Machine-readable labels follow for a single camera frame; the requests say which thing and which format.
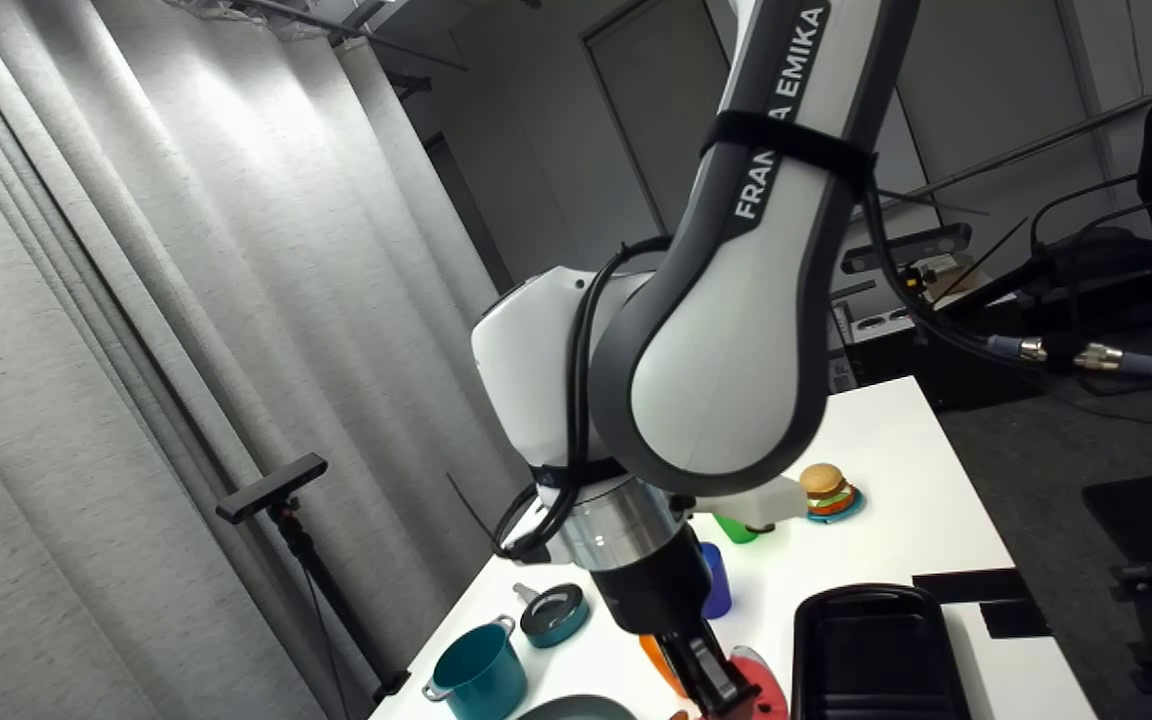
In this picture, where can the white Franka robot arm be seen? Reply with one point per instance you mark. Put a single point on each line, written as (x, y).
(721, 360)

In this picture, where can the black plastic tray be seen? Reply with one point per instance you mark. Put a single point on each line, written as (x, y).
(878, 661)

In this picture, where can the grey toy plate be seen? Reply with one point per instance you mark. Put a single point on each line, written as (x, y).
(576, 711)

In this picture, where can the white curtain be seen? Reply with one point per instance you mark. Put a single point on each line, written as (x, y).
(138, 332)

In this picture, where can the long black tape strip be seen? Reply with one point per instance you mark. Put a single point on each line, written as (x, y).
(963, 585)

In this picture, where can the small teal toy pan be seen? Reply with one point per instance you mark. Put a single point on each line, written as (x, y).
(559, 617)

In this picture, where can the green plastic cup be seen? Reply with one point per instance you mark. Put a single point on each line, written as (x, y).
(737, 530)

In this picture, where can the toy burger on teal plate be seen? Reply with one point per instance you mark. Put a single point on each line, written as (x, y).
(824, 491)

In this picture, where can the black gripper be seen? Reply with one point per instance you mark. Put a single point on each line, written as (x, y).
(657, 592)

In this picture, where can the teal toy pot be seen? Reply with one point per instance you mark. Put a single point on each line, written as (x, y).
(478, 674)

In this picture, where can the black camera tripod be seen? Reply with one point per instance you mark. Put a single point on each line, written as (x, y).
(270, 491)

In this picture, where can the plush watermelon slice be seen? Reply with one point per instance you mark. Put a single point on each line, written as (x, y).
(766, 693)

